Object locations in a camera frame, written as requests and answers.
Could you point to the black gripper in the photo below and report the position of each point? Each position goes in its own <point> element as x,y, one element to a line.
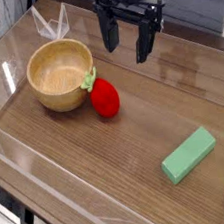
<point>149,9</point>

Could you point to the red plush strawberry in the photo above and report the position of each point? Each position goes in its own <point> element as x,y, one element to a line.
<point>103,95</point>

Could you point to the wooden bowl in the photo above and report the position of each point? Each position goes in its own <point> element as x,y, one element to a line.
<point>56,71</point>

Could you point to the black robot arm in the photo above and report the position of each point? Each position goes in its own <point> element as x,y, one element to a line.
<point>120,15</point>

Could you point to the green rectangular block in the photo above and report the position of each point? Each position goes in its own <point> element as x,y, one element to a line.
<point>188,154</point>

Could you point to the clear acrylic corner bracket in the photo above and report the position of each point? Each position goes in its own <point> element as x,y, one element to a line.
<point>54,29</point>

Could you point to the clear acrylic tray wall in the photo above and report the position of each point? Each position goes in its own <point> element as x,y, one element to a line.
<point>54,193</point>

